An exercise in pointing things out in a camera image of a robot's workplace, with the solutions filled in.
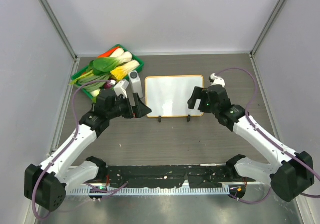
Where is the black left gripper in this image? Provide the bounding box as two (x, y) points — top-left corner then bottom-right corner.
(107, 92), (151, 120)

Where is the yellow framed whiteboard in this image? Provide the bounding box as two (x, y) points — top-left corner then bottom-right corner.
(144, 75), (204, 118)

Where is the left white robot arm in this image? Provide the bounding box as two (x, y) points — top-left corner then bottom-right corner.
(24, 89), (152, 212)

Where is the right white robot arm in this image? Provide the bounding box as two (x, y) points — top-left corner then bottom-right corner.
(195, 85), (315, 202)

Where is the white pen holder box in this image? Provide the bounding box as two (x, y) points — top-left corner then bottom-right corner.
(128, 70), (144, 99)

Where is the purple toy onion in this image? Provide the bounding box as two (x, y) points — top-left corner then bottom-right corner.
(103, 80), (117, 89)

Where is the yellow napa cabbage toy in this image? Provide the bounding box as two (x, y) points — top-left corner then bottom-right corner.
(110, 60), (140, 82)

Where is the green onion toy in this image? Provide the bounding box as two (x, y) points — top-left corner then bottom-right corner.
(69, 72), (111, 98)

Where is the white bok choy toy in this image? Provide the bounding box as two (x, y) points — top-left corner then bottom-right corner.
(117, 51), (133, 66)

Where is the green bok choy toy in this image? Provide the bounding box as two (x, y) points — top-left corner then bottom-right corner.
(85, 47), (125, 76)

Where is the green plastic vegetable tray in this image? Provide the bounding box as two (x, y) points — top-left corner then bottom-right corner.
(70, 44), (144, 100)

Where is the orange toy carrot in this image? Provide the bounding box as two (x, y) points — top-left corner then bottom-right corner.
(97, 46), (120, 59)

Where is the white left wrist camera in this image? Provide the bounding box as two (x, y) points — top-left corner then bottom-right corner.
(113, 79), (130, 99)

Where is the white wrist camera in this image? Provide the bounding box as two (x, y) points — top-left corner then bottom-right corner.
(209, 73), (226, 88)
(113, 79), (130, 99)

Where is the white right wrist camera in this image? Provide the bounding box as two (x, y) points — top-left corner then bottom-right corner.
(209, 73), (226, 88)

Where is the black wire whiteboard stand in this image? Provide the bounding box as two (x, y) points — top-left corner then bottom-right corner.
(157, 115), (191, 123)

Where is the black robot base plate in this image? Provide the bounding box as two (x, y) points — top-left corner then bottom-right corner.
(77, 163), (257, 189)

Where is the grey slotted cable duct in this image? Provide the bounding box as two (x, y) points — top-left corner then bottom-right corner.
(67, 185), (230, 197)

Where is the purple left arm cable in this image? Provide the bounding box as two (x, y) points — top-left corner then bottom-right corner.
(31, 79), (130, 221)

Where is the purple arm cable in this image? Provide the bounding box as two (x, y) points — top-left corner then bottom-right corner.
(216, 67), (320, 205)
(31, 79), (130, 221)

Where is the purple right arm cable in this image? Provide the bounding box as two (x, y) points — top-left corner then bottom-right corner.
(216, 67), (320, 205)

